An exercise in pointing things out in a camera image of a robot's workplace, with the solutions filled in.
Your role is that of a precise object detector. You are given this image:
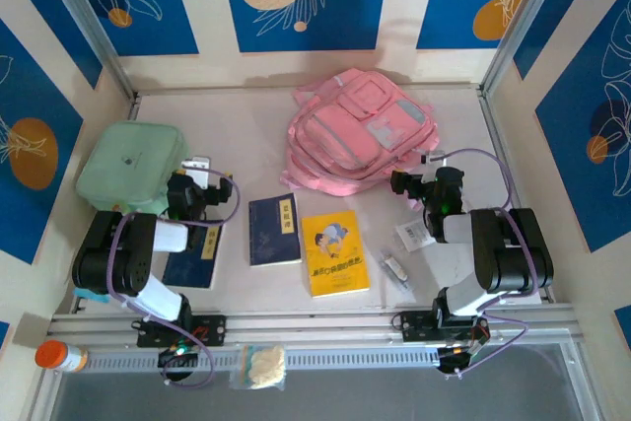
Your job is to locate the pink school backpack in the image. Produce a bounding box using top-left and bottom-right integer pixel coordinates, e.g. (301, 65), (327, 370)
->
(279, 67), (443, 197)

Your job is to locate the mint green zip case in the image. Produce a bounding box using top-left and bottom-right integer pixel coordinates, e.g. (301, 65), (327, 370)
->
(74, 119), (192, 215)

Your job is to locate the aluminium frame post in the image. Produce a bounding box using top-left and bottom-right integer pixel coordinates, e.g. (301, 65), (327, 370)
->
(480, 0), (567, 97)
(36, 0), (140, 102)

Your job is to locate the blue notebook with yellow label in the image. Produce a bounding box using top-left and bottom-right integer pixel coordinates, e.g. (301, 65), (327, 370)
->
(247, 192), (303, 268)
(162, 223), (223, 290)

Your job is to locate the orange lid bottle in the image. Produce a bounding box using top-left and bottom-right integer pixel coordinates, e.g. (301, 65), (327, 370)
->
(34, 340), (90, 374)

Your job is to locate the small black control board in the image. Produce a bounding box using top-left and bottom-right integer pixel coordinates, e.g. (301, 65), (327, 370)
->
(157, 345), (201, 383)
(436, 336), (489, 378)

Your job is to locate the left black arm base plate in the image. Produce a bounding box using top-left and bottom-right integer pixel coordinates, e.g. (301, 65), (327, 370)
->
(136, 315), (228, 348)

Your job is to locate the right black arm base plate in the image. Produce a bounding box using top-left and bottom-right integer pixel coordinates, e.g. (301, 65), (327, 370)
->
(399, 310), (489, 343)

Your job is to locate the clear pen packet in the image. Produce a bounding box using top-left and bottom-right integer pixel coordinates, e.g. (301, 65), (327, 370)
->
(378, 247), (416, 295)

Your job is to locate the light blue cloth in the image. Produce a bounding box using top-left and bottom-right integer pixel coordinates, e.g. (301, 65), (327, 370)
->
(73, 287), (112, 305)

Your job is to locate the plastic bag with white contents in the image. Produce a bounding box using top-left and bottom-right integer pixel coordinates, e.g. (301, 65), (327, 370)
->
(229, 344), (287, 391)

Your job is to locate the aluminium front rail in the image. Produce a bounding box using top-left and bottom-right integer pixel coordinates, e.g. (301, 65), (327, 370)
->
(47, 306), (579, 343)

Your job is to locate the yellow illustrated book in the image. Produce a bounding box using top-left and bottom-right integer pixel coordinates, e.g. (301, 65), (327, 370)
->
(300, 209), (372, 300)

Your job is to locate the clear packet with barcode label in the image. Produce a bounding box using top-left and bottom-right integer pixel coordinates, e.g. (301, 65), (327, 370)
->
(393, 221), (439, 257)

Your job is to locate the grey slotted cable duct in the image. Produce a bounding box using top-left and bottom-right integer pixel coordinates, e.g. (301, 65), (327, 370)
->
(81, 344), (443, 373)

